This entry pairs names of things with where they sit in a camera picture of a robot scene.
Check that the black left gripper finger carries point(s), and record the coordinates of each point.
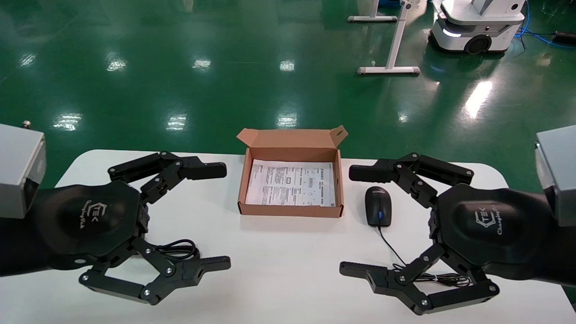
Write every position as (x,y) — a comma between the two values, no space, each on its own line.
(193,270)
(202,170)

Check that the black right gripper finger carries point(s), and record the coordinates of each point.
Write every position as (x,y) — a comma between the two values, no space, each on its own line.
(373,172)
(378,278)

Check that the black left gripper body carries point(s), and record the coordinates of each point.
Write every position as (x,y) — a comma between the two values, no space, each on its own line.
(85,220)

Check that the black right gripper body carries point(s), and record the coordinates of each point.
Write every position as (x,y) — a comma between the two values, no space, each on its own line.
(490,229)

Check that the brown cardboard box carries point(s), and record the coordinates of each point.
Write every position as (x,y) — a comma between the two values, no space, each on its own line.
(292,144)

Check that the printed white paper sheet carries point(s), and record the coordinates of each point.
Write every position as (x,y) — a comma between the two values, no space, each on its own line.
(292,184)

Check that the white T-shaped stand leg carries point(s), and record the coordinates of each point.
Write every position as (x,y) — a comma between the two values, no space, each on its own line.
(393,49)

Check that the white stand foot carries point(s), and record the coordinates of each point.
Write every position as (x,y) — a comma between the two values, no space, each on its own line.
(371,19)

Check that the white wheeled mobile robot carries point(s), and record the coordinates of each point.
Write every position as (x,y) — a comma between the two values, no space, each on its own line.
(477,22)

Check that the black power adapter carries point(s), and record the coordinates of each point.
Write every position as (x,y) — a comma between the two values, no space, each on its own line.
(564,38)

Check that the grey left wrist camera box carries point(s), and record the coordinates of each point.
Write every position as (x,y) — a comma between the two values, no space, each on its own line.
(18,166)

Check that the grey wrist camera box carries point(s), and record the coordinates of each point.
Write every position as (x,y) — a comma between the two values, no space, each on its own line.
(560,175)
(18,166)

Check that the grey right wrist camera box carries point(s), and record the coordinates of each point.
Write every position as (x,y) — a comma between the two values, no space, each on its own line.
(560,175)

